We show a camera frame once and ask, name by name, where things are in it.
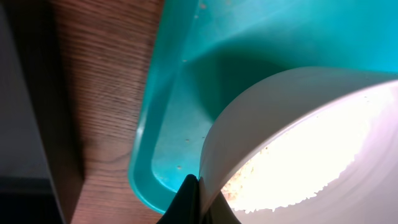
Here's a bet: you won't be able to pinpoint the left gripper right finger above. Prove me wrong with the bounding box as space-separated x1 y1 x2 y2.
205 192 240 224

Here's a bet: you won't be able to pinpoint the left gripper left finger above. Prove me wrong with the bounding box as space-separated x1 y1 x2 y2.
157 174 199 224

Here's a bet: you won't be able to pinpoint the grey bowl with rice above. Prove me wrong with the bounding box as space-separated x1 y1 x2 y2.
199 67 397 223

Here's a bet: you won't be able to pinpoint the pile of white rice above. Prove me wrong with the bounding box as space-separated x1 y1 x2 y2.
221 93 390 213

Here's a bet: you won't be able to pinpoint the teal plastic tray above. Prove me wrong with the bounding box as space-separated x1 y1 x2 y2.
128 0 397 213

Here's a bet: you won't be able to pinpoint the black plastic tray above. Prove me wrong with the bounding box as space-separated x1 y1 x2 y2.
1 177 63 224

